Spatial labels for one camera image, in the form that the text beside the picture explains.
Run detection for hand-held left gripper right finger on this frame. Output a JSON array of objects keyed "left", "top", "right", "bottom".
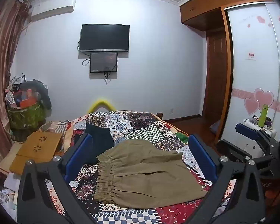
[{"left": 188, "top": 134, "right": 267, "bottom": 224}]

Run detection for white crumpled cloth pile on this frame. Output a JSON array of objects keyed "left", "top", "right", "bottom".
[{"left": 0, "top": 173, "right": 22, "bottom": 216}]

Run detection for green thermos bottle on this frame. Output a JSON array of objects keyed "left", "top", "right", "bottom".
[{"left": 259, "top": 104, "right": 269, "bottom": 127}]

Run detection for wooden lap desk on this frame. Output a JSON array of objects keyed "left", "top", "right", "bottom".
[{"left": 9, "top": 132, "right": 63, "bottom": 175}]

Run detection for wooden door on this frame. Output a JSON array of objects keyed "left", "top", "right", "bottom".
[{"left": 202, "top": 29, "right": 228, "bottom": 122}]

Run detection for dark navy pants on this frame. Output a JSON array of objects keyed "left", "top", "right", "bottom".
[{"left": 83, "top": 124, "right": 115, "bottom": 165}]

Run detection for colourful patchwork blanket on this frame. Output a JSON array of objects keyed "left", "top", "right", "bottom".
[{"left": 36, "top": 110, "right": 238, "bottom": 224}]

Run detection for beige striped cloth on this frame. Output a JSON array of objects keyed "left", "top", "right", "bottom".
[{"left": 37, "top": 121, "right": 73, "bottom": 136}]

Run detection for yellow arched cushion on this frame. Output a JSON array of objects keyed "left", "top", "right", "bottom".
[{"left": 87, "top": 99, "right": 116, "bottom": 113}]

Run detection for small black monitor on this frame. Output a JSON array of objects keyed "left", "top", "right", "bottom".
[{"left": 90, "top": 52, "right": 118, "bottom": 73}]

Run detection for red striped curtain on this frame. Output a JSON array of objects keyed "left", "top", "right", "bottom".
[{"left": 0, "top": 0, "right": 31, "bottom": 192}]

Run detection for black wall television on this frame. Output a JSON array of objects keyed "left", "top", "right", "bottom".
[{"left": 79, "top": 24, "right": 130, "bottom": 52}]

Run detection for olive green pants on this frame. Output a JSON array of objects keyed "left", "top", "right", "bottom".
[{"left": 93, "top": 139, "right": 208, "bottom": 209}]

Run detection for white plastic bag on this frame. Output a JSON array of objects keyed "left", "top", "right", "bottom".
[{"left": 9, "top": 74, "right": 26, "bottom": 87}]

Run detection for beige flat board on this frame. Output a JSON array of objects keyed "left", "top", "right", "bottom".
[{"left": 0, "top": 142, "right": 24, "bottom": 176}]

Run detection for wooden overhead cabinet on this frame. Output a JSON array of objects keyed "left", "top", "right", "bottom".
[{"left": 180, "top": 0, "right": 278, "bottom": 31}]

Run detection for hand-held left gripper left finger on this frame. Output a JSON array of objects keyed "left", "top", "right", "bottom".
[{"left": 16, "top": 133, "right": 99, "bottom": 224}]

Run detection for white bedside table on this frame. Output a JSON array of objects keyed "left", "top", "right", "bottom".
[{"left": 241, "top": 118, "right": 278, "bottom": 159}]

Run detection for green patterned bag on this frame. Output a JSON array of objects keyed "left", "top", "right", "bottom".
[{"left": 7, "top": 103, "right": 47, "bottom": 130}]

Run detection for orange box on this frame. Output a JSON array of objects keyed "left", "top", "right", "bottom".
[{"left": 19, "top": 97, "right": 38, "bottom": 109}]

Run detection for white air conditioner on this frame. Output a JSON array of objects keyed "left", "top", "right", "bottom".
[{"left": 29, "top": 0, "right": 76, "bottom": 23}]

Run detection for green fleece blanket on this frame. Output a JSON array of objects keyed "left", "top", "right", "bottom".
[{"left": 175, "top": 132, "right": 190, "bottom": 143}]

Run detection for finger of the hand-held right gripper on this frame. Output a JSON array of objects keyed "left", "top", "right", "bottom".
[
  {"left": 217, "top": 139, "right": 280, "bottom": 176},
  {"left": 235, "top": 122, "right": 280, "bottom": 150}
]

